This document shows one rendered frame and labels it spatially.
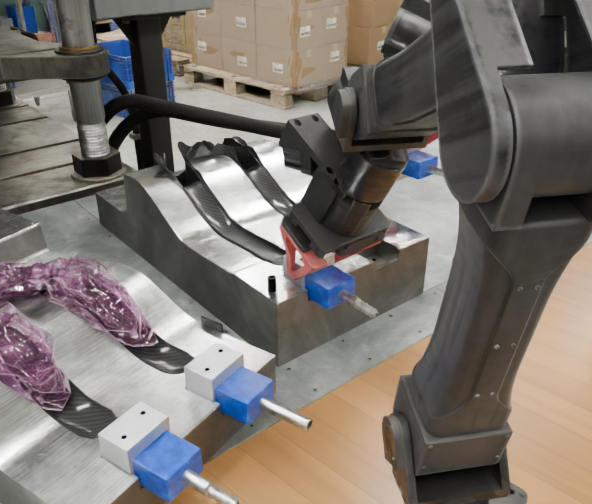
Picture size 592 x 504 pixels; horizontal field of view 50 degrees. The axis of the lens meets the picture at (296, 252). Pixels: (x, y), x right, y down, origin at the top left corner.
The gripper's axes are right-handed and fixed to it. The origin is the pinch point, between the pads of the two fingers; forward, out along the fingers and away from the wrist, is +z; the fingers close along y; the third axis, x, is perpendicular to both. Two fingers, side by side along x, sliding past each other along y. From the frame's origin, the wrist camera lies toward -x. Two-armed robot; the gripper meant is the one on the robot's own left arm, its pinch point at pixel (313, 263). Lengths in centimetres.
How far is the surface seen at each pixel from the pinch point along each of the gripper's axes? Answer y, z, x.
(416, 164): -26.6, 0.3, -8.6
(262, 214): -6.1, 10.9, -15.0
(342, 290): 0.4, -1.9, 5.3
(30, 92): -81, 240, -288
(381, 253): -13.0, 3.6, 0.9
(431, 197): -46, 19, -11
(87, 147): -2, 41, -61
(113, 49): -158, 250, -329
